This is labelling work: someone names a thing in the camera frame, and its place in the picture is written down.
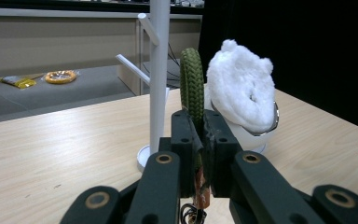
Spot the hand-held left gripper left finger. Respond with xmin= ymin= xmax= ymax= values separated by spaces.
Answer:
xmin=158 ymin=108 xmax=204 ymax=199

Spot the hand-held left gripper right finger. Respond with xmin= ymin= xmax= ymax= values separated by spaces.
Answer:
xmin=202 ymin=108 xmax=244 ymax=199

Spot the white bowl with silver rim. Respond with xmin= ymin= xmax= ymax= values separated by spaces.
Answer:
xmin=209 ymin=98 xmax=281 ymax=152

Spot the green rope keychain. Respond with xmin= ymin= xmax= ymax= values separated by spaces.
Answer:
xmin=179 ymin=47 xmax=212 ymax=224

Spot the white plush bear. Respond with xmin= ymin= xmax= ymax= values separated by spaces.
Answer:
xmin=205 ymin=38 xmax=276 ymax=135

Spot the white hook stand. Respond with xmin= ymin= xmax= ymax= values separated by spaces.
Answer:
xmin=115 ymin=0 xmax=268 ymax=174

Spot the black curtain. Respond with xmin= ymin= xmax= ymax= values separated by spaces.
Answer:
xmin=198 ymin=0 xmax=358 ymax=133

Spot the yellow packet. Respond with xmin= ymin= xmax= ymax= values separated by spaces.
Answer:
xmin=0 ymin=75 xmax=39 ymax=91

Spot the black cables bundle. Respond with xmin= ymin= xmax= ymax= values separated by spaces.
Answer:
xmin=167 ymin=42 xmax=182 ymax=91

